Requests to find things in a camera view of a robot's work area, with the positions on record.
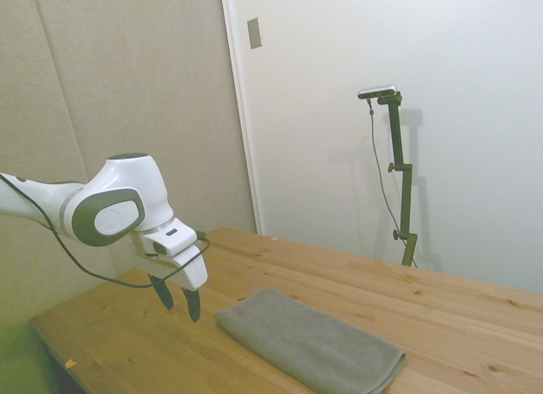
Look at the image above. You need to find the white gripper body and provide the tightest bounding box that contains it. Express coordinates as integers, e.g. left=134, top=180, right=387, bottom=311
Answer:
left=129, top=234, right=210, bottom=292

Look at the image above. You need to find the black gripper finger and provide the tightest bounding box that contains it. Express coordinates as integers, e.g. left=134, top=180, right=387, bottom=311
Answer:
left=181, top=285, right=203, bottom=324
left=148, top=273, right=176, bottom=312

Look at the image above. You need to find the grey terry towel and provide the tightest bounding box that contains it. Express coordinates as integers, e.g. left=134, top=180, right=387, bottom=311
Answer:
left=215, top=286, right=407, bottom=394

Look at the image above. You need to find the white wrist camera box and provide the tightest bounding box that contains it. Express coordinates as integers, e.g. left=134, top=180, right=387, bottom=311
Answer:
left=141, top=219, right=199, bottom=258

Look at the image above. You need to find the white door frame trim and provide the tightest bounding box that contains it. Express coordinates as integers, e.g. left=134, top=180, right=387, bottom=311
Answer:
left=219, top=0, right=265, bottom=236

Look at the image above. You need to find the dark green camera stand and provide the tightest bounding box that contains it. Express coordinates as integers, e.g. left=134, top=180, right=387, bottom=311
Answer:
left=377, top=93, right=419, bottom=268

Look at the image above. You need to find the grey wall plate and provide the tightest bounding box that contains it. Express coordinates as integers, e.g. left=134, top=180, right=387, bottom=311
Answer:
left=246, top=16, right=264, bottom=51

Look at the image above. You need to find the silver camera on stand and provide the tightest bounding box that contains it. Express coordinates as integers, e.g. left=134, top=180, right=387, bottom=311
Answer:
left=357, top=84, right=400, bottom=100

